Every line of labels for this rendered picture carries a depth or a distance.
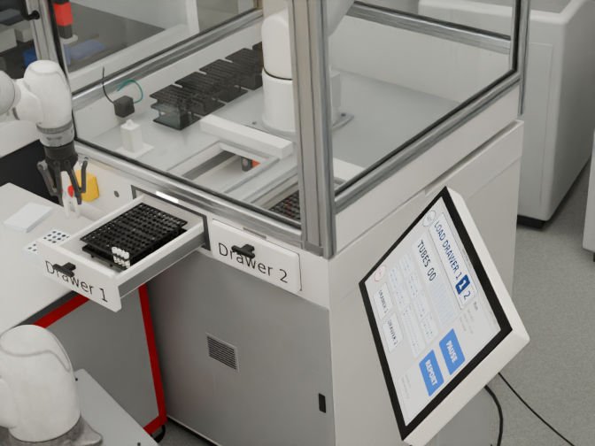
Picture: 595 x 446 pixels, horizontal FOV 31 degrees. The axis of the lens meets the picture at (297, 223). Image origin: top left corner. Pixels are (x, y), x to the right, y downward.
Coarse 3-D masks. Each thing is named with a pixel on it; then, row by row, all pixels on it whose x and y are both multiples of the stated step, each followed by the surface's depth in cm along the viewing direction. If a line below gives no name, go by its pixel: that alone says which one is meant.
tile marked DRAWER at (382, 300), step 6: (384, 282) 232; (384, 288) 231; (378, 294) 232; (384, 294) 230; (378, 300) 231; (384, 300) 229; (390, 300) 227; (378, 306) 230; (384, 306) 227; (390, 306) 225; (378, 312) 228; (384, 312) 226
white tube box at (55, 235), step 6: (54, 228) 302; (48, 234) 300; (54, 234) 299; (60, 234) 300; (66, 234) 299; (48, 240) 297; (54, 240) 297; (60, 240) 296; (30, 246) 295; (24, 252) 294; (30, 252) 292; (36, 252) 292; (30, 258) 293; (36, 258) 292; (36, 264) 293
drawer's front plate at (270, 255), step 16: (224, 224) 274; (224, 240) 274; (240, 240) 270; (256, 240) 266; (224, 256) 277; (240, 256) 273; (256, 256) 269; (272, 256) 264; (288, 256) 260; (256, 272) 272; (272, 272) 267; (288, 272) 263; (288, 288) 266
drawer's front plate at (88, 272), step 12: (36, 240) 272; (48, 252) 271; (60, 252) 267; (72, 252) 266; (48, 264) 274; (60, 264) 269; (84, 264) 262; (96, 264) 261; (48, 276) 277; (60, 276) 272; (84, 276) 264; (96, 276) 261; (108, 276) 257; (72, 288) 271; (84, 288) 267; (96, 288) 263; (108, 288) 259; (96, 300) 266; (108, 300) 262
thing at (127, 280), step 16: (128, 208) 292; (160, 208) 292; (176, 208) 288; (96, 224) 284; (192, 224) 286; (64, 240) 278; (80, 240) 281; (176, 240) 275; (192, 240) 279; (80, 256) 282; (160, 256) 271; (176, 256) 276; (128, 272) 264; (144, 272) 268; (160, 272) 273; (128, 288) 265
